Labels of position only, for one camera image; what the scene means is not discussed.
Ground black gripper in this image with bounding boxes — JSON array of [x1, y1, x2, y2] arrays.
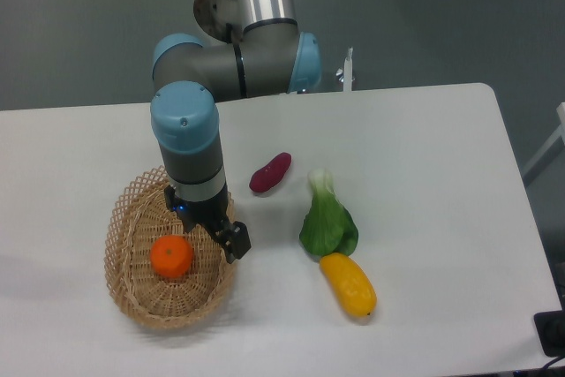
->
[[163, 185, 252, 264]]

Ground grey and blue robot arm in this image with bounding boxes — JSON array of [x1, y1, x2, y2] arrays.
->
[[150, 0, 321, 261]]

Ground woven wicker basket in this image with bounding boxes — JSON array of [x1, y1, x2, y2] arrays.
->
[[104, 167, 237, 330]]

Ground orange fruit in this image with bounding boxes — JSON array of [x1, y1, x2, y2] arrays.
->
[[149, 235, 194, 279]]

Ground purple sweet potato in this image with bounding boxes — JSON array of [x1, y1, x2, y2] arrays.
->
[[249, 152, 292, 193]]

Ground green bok choy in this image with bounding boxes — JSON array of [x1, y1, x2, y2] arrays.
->
[[299, 169, 358, 257]]

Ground yellow mango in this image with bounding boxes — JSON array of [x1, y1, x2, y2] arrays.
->
[[319, 253, 378, 318]]

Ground white table clamp bracket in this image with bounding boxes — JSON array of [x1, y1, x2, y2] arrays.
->
[[335, 47, 355, 92]]

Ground black device with cable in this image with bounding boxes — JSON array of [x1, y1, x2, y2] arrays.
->
[[533, 310, 564, 372]]

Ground white furniture frame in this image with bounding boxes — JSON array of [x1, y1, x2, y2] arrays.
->
[[521, 102, 564, 186]]

